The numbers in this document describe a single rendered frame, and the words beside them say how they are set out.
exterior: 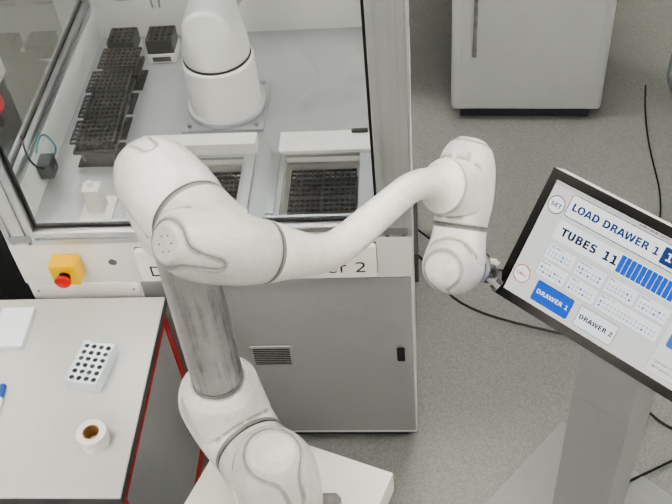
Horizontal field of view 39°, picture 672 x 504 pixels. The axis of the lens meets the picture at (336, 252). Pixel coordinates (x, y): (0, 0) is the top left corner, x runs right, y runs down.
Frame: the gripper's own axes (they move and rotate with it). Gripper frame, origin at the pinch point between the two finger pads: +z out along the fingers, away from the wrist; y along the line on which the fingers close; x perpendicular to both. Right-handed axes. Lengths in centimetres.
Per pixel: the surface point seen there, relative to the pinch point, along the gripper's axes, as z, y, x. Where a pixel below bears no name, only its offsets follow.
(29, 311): -7, 77, 92
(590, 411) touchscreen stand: 33, -38, 13
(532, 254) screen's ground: 2.7, -4.6, -7.9
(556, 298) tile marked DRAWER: 1.2, -15.1, -4.8
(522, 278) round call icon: 3.2, -6.7, -2.5
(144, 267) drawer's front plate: -1, 63, 62
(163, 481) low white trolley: 7, 23, 102
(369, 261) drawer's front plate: 14.5, 24.3, 22.7
